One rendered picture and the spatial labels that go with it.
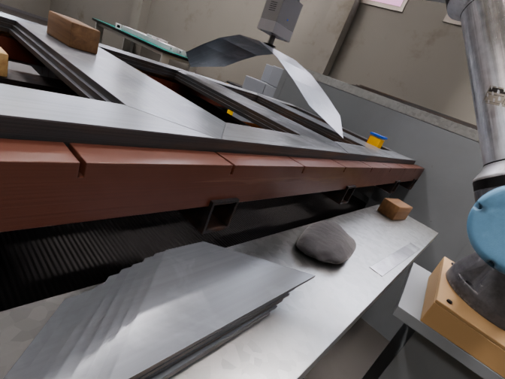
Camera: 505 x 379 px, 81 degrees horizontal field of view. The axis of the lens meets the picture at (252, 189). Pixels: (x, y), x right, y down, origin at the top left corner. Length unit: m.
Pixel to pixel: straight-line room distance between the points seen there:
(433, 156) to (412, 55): 3.03
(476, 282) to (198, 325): 0.49
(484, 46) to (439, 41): 3.95
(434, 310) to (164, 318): 0.43
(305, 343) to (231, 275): 0.12
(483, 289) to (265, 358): 0.40
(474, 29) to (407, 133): 1.05
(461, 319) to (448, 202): 1.01
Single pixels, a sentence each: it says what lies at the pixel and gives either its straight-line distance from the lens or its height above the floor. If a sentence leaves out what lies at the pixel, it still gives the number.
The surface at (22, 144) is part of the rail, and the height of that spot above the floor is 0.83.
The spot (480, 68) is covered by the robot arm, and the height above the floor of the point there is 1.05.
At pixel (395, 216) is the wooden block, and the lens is 1.05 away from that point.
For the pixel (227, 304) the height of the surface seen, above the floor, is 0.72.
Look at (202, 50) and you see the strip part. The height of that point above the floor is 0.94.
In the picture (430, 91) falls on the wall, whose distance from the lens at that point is 4.38.
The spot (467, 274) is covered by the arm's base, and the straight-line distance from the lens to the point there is 0.65.
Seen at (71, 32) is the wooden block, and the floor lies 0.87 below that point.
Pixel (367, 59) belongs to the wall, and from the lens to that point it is 4.60.
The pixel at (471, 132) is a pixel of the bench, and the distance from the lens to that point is 1.55.
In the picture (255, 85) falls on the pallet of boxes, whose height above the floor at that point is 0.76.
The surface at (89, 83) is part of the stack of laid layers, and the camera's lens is 0.53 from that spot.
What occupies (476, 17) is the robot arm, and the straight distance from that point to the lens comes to 0.58.
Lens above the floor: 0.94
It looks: 21 degrees down
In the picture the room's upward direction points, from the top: 22 degrees clockwise
